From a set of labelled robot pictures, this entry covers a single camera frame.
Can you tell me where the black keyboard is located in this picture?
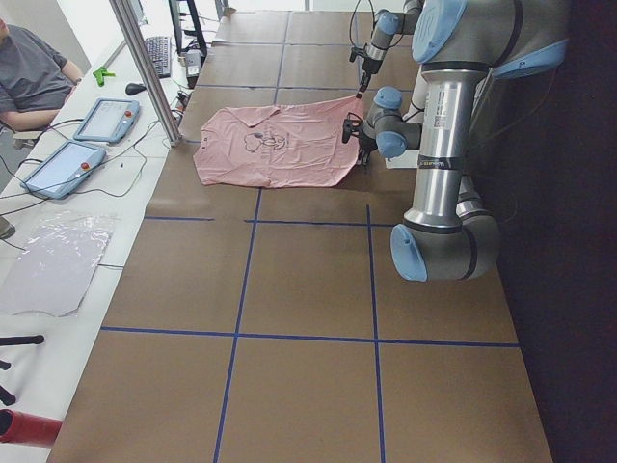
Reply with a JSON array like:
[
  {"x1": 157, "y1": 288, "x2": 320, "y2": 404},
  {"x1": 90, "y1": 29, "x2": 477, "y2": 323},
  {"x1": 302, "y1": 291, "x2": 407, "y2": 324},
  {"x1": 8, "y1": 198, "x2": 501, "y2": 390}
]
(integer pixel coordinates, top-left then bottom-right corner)
[{"x1": 144, "y1": 36, "x2": 172, "y2": 78}]

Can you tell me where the aluminium frame post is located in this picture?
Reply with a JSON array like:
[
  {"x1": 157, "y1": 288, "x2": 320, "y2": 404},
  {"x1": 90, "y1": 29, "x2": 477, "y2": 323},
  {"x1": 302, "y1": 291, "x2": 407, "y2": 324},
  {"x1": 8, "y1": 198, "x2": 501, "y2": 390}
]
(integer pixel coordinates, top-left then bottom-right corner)
[{"x1": 110, "y1": 0, "x2": 182, "y2": 147}]

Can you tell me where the lower teach pendant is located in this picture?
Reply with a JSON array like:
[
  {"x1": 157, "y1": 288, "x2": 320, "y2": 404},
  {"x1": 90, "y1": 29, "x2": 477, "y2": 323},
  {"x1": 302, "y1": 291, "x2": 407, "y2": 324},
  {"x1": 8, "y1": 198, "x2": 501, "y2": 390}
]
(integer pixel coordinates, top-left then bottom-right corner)
[{"x1": 20, "y1": 141, "x2": 107, "y2": 200}]

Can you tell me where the pink Snoopy t-shirt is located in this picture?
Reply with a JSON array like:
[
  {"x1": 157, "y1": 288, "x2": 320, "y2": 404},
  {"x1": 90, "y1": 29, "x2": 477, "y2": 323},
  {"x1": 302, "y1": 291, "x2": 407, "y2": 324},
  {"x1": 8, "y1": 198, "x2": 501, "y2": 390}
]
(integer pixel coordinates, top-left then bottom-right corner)
[{"x1": 193, "y1": 96, "x2": 363, "y2": 188}]

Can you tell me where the seated person grey shirt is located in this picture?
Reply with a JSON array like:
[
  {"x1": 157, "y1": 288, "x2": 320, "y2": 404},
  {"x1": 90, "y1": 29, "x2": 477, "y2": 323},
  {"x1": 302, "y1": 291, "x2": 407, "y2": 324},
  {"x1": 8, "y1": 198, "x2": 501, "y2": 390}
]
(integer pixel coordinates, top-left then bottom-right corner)
[{"x1": 1, "y1": 22, "x2": 84, "y2": 131}]

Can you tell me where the clear plastic bag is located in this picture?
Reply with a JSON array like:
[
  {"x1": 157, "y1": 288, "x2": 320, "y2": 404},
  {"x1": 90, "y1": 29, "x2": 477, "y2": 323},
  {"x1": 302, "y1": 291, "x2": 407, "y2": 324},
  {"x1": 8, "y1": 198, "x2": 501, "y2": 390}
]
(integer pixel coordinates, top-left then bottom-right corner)
[{"x1": 1, "y1": 210, "x2": 118, "y2": 317}]

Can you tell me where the teach pendant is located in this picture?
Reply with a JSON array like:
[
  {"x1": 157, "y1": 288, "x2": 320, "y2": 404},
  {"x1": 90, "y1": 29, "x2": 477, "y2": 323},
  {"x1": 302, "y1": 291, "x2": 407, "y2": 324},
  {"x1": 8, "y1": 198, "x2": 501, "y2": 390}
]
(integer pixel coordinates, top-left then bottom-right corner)
[
  {"x1": 20, "y1": 141, "x2": 107, "y2": 200},
  {"x1": 73, "y1": 98, "x2": 141, "y2": 144}
]

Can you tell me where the green clamp tool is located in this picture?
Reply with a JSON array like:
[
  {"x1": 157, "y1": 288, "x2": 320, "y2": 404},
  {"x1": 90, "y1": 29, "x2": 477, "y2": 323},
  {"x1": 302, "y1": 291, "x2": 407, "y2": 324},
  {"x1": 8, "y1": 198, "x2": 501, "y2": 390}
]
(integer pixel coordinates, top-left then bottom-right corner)
[{"x1": 93, "y1": 67, "x2": 116, "y2": 87}]

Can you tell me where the red cylinder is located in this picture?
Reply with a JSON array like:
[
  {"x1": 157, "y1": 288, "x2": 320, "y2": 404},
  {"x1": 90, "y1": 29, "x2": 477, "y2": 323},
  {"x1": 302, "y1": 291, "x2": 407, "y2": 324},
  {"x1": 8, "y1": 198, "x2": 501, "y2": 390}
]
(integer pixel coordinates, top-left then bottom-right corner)
[{"x1": 1, "y1": 409, "x2": 63, "y2": 448}]

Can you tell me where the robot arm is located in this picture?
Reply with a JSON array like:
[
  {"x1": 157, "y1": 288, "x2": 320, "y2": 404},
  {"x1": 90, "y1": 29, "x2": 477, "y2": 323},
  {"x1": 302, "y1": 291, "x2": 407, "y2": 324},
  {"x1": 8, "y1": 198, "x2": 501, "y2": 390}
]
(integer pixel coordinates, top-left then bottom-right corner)
[
  {"x1": 349, "y1": 1, "x2": 424, "y2": 99},
  {"x1": 343, "y1": 1, "x2": 571, "y2": 282}
]

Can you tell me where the black control box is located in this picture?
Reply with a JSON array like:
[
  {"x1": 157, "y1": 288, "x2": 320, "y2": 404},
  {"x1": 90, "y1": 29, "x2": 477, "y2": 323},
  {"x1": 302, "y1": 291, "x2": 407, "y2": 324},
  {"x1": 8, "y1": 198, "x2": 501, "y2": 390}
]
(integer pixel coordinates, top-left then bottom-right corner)
[{"x1": 184, "y1": 49, "x2": 202, "y2": 89}]

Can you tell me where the black computer mouse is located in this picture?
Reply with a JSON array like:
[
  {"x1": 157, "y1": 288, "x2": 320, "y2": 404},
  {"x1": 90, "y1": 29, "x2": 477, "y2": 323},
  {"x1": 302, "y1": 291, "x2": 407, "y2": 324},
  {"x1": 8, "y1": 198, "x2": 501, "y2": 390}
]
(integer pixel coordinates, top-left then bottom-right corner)
[{"x1": 124, "y1": 82, "x2": 146, "y2": 96}]

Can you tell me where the black cable on table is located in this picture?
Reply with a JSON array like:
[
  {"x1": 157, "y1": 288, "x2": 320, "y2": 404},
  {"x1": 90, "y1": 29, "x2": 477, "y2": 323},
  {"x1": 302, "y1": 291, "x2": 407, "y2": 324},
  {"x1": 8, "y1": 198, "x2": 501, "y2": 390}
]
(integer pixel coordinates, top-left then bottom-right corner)
[{"x1": 0, "y1": 118, "x2": 168, "y2": 218}]

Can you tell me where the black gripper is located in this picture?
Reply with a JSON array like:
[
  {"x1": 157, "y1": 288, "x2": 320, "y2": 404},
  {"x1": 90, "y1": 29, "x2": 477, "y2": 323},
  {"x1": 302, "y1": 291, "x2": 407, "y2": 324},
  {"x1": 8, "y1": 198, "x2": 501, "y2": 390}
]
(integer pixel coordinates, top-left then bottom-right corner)
[
  {"x1": 349, "y1": 43, "x2": 386, "y2": 99},
  {"x1": 342, "y1": 112, "x2": 376, "y2": 167}
]

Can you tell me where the upper teach pendant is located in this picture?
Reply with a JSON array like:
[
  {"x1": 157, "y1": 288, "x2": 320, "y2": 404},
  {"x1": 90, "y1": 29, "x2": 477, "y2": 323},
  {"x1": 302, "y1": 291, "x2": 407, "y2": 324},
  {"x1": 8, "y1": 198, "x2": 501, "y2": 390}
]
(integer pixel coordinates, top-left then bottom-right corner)
[{"x1": 73, "y1": 98, "x2": 141, "y2": 144}]

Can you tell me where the black camera tripod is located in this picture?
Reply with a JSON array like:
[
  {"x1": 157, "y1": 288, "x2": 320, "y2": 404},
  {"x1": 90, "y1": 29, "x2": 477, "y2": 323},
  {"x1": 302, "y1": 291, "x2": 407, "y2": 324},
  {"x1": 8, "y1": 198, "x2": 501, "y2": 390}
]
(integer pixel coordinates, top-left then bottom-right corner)
[{"x1": 0, "y1": 334, "x2": 45, "y2": 406}]

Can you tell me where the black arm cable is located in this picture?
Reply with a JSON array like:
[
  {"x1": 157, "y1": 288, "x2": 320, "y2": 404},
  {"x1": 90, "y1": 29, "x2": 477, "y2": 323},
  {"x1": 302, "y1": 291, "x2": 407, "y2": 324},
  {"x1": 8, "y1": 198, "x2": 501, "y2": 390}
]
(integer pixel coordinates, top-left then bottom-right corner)
[{"x1": 347, "y1": 0, "x2": 380, "y2": 52}]

